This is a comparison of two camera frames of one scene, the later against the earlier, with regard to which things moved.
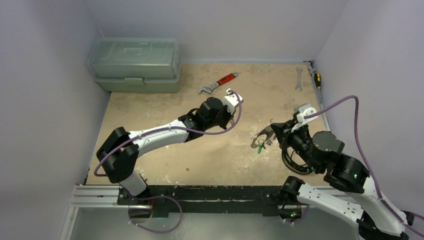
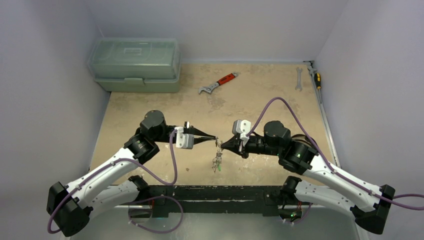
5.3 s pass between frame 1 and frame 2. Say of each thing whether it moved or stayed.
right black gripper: moved
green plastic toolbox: stayed
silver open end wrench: stayed
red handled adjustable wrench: stayed
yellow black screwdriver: stayed
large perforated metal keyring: moved
